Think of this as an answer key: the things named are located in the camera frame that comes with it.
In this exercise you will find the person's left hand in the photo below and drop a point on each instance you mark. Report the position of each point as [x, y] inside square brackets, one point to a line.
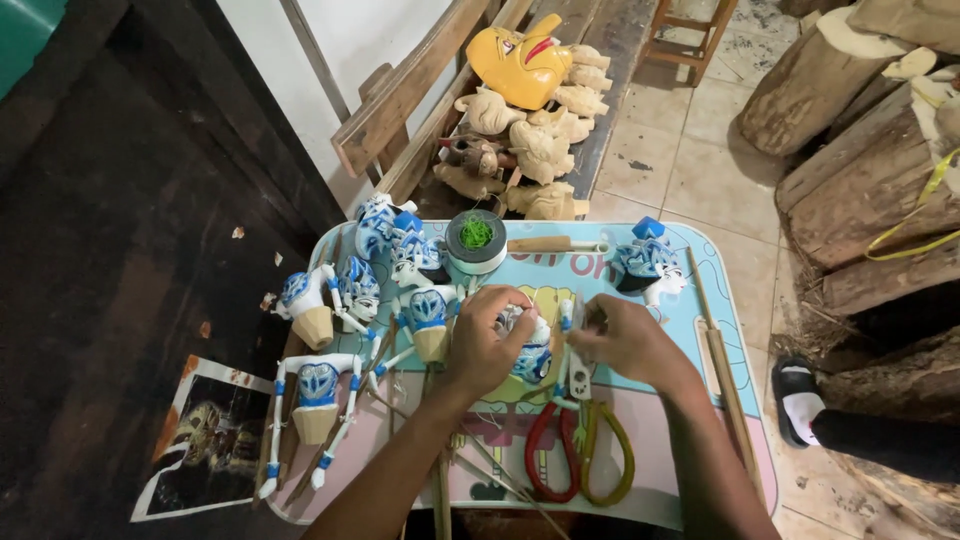
[484, 345]

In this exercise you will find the blue crowned white puppet head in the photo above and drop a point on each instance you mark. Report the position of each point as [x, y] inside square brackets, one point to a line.
[360, 289]
[416, 251]
[375, 221]
[649, 262]

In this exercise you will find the blue white puppet torso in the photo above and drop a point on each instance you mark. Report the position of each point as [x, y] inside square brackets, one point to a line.
[316, 390]
[534, 360]
[426, 315]
[304, 300]

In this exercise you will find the long thin wooden stick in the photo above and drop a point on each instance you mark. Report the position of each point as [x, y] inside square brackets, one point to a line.
[701, 300]

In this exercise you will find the person's left fingers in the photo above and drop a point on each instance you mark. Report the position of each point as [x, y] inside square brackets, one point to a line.
[506, 300]

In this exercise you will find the dark painted carved head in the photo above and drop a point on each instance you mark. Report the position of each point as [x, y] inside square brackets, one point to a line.
[476, 154]

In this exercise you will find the pastel cartoon print folding table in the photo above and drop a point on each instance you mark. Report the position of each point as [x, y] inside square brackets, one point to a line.
[660, 420]

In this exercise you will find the person's right hand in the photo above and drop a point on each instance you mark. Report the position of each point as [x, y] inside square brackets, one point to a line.
[637, 349]

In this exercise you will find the wooden bench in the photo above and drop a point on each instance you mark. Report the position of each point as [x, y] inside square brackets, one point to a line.
[420, 97]

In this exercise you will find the green plastic sheet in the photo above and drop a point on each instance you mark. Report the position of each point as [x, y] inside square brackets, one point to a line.
[26, 37]

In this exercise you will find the bundle of thin bamboo sticks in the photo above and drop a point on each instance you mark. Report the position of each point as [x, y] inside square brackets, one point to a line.
[480, 465]

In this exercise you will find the spool of green thread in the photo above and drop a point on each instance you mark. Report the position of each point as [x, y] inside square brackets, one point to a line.
[475, 240]

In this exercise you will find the pile of unpainted carved heads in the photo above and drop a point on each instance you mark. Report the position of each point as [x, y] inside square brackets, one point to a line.
[544, 150]

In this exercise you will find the wooden stool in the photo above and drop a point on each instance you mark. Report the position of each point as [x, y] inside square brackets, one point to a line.
[694, 34]

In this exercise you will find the yellow carved wooden mask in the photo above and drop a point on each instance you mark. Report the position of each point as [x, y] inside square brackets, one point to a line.
[517, 64]

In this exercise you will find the heap of wood logs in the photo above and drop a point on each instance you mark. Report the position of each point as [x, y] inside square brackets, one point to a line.
[862, 172]

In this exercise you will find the black white sandal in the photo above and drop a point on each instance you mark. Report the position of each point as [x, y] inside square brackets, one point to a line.
[791, 379]

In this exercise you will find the torn dark poster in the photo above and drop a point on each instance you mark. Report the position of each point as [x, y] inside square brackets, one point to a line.
[206, 442]

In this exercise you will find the flat wooden stick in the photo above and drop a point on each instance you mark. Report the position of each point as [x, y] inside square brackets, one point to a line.
[735, 420]

